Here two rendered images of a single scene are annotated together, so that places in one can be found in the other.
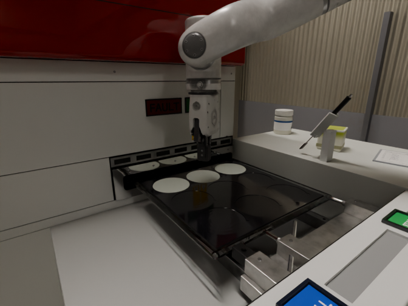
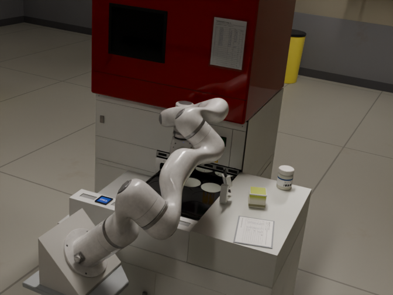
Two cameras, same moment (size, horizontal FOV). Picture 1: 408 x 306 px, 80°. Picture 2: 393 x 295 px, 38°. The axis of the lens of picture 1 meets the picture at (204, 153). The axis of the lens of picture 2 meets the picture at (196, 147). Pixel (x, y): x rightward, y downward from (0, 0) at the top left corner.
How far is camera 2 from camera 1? 233 cm
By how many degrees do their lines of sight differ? 53
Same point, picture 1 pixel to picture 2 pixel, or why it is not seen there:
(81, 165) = (144, 148)
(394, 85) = not seen: outside the picture
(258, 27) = not seen: hidden behind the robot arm
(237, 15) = (169, 113)
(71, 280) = (109, 187)
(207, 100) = (173, 141)
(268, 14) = not seen: hidden behind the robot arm
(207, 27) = (162, 114)
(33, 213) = (123, 160)
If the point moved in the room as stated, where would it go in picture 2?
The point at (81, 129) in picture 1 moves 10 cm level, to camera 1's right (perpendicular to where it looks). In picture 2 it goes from (147, 132) to (157, 139)
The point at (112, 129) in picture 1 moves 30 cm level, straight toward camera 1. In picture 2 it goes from (160, 136) to (118, 153)
